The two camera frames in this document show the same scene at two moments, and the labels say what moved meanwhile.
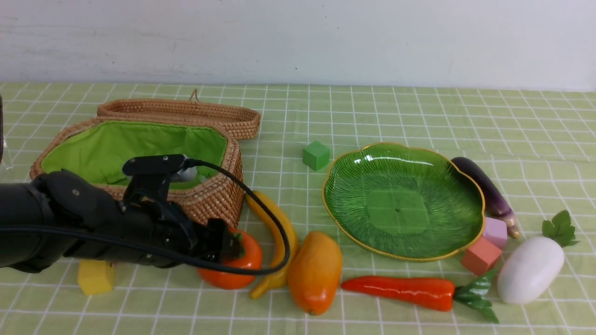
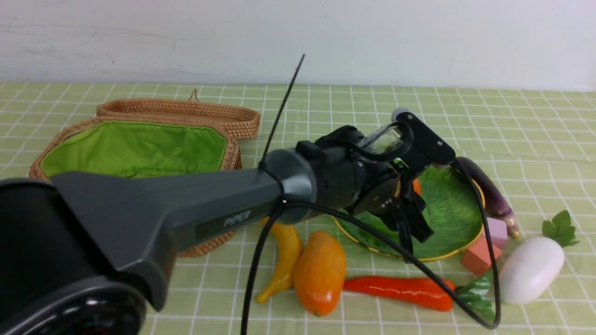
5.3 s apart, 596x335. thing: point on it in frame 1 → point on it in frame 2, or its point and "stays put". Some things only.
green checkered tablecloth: [415, 211] stays put
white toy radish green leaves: [529, 268] stays put
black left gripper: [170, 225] → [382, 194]
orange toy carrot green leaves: [430, 294] stays put
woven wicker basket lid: [244, 122] stays put
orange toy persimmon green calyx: [251, 259] → [416, 186]
